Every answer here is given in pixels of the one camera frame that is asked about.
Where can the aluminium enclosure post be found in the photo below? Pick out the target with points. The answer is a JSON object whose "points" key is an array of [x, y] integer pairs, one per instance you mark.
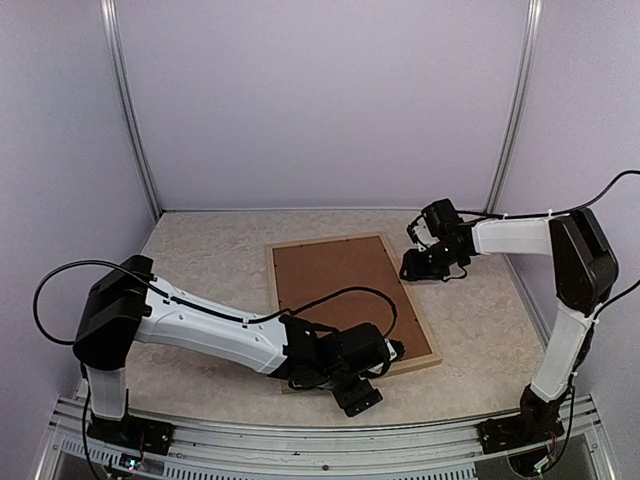
{"points": [[110, 23], [517, 106]]}

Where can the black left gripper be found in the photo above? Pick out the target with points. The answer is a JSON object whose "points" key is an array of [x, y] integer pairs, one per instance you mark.
{"points": [[353, 402]]}

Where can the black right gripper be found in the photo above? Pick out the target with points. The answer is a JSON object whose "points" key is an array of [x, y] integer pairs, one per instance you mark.
{"points": [[416, 270]]}

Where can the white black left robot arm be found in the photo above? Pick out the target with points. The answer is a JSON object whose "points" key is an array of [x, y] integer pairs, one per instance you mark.
{"points": [[131, 304]]}

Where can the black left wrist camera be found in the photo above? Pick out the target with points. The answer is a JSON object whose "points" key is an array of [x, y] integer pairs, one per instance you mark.
{"points": [[367, 352]]}

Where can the aluminium enclosure post right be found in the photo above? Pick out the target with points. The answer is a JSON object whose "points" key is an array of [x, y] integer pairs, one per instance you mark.
{"points": [[517, 106]]}

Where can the aluminium enclosure post left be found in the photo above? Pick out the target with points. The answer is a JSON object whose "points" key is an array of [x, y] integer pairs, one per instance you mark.
{"points": [[110, 23]]}

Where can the brown hardboard backing panel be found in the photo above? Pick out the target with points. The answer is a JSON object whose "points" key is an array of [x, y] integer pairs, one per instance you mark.
{"points": [[340, 285]]}

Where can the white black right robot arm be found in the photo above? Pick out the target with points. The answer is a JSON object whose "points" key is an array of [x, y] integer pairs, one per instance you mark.
{"points": [[583, 270]]}

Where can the light wooden picture frame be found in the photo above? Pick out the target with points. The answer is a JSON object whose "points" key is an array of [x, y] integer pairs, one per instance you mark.
{"points": [[270, 280]]}

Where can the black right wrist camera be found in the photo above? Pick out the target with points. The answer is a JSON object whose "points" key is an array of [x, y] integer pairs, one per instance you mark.
{"points": [[439, 219]]}

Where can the aluminium front rail base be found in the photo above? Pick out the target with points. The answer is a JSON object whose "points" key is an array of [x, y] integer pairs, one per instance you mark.
{"points": [[203, 449]]}

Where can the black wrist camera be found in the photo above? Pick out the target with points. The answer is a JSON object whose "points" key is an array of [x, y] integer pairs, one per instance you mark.
{"points": [[439, 219], [367, 352]]}

